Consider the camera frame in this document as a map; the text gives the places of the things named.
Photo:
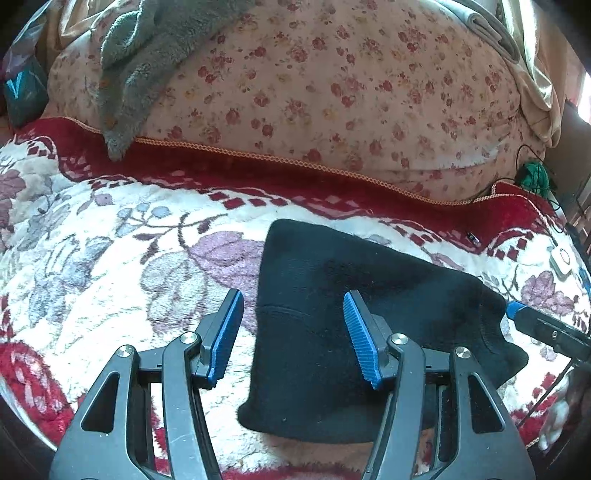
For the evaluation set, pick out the grey white folded cloth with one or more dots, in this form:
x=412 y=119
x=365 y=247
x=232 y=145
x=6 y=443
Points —
x=489 y=27

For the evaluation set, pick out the black pants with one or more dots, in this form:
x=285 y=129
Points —
x=314 y=286

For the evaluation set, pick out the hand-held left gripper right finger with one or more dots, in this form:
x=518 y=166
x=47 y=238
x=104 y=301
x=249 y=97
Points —
x=360 y=341

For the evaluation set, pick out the person's right hand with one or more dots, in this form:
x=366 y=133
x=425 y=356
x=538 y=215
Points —
x=554 y=415

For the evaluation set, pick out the beige cloth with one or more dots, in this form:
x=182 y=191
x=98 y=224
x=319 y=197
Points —
x=78 y=23

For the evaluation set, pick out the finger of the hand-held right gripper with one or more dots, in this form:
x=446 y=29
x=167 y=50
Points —
x=545 y=330

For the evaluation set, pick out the grey plush cloth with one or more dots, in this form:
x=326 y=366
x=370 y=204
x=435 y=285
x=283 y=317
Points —
x=138 y=60

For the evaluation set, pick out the beige curtain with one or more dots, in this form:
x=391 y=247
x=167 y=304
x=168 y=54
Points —
x=535 y=69

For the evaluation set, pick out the teal bag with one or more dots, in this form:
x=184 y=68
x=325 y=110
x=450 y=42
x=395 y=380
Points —
x=23 y=90

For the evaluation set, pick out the clear plastic bag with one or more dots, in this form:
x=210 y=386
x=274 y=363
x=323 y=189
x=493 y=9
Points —
x=23 y=46

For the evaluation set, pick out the small black clip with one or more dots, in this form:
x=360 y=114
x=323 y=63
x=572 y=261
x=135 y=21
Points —
x=471 y=237

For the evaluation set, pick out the red white floral blanket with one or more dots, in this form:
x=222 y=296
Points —
x=115 y=258

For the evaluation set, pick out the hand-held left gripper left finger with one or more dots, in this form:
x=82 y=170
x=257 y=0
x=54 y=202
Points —
x=226 y=341

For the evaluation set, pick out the white controller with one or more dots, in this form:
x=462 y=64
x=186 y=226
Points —
x=563 y=261

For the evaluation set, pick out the dark wooden furniture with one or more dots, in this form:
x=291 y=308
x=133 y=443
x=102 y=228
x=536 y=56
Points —
x=575 y=161

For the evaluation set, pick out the floral pink pillow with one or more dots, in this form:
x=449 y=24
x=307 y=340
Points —
x=332 y=83

